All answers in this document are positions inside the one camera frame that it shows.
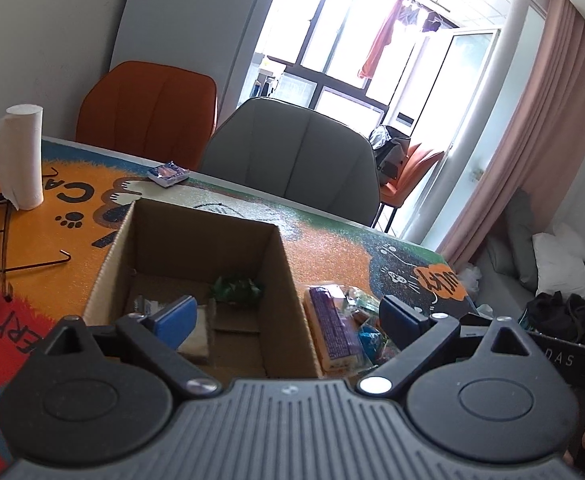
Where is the white sandwich cake packet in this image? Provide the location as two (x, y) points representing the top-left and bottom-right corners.
(178, 306), (211, 364)

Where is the blue snack packet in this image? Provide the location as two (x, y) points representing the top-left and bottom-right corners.
(358, 324), (399, 365)

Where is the clear green snack packet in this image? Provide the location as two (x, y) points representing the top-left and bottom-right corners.
(341, 285), (380, 318)

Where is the purple bread loaf packet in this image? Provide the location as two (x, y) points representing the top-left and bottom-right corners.
(303, 284), (363, 374)

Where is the brown cardboard box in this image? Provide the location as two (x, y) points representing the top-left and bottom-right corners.
(83, 200), (323, 385)

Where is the black bag on floor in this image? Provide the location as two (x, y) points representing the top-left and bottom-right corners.
(519, 292), (585, 344)

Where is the grey sofa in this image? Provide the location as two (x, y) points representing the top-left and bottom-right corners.
(475, 190), (585, 318)

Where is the white pillow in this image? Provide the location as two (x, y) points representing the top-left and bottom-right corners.
(532, 223), (585, 300)

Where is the small blue tissue pack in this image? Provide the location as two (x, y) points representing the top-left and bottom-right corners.
(147, 162), (190, 188)

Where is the colourful cat table mat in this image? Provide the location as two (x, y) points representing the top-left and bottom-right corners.
(0, 134), (479, 480)

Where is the orange chair by window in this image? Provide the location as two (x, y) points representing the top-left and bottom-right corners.
(381, 143), (444, 233)

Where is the grey black backpack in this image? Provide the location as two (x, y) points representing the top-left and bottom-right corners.
(368, 125), (411, 186)

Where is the grey padded chair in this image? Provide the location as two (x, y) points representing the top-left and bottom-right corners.
(199, 98), (380, 226)

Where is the pink curtain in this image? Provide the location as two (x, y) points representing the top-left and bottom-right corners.
(437, 0), (585, 268)

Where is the white paper towel roll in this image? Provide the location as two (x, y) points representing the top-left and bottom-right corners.
(0, 104), (44, 210)

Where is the red hanging garment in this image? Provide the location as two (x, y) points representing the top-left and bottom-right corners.
(357, 0), (403, 79)

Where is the white refrigerator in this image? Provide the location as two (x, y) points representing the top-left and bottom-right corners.
(110, 0), (273, 122)

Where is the orange chair near wall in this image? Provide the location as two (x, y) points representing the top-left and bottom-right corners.
(76, 61), (218, 170)

